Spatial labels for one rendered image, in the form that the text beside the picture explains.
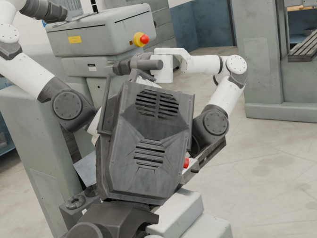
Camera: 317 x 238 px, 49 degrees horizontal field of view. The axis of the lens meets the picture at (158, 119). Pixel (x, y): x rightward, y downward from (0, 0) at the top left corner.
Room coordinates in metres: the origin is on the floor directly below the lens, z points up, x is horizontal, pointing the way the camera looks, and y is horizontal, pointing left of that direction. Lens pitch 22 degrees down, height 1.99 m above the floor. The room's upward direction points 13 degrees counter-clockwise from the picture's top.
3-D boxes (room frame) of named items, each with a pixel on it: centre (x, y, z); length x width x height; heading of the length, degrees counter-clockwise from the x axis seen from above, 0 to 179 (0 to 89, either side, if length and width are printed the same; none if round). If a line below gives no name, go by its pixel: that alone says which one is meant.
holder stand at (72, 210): (1.38, 0.40, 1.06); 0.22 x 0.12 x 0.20; 129
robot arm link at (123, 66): (1.30, 0.04, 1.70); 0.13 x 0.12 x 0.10; 135
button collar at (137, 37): (1.48, 0.00, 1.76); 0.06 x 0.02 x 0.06; 135
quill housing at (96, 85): (1.65, 0.16, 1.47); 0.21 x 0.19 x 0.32; 135
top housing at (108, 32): (1.65, 0.17, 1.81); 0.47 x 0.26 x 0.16; 45
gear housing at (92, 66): (1.67, 0.19, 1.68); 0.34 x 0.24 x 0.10; 45
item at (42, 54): (2.00, 0.51, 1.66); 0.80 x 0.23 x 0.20; 45
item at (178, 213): (1.64, 0.16, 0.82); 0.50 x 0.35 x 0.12; 45
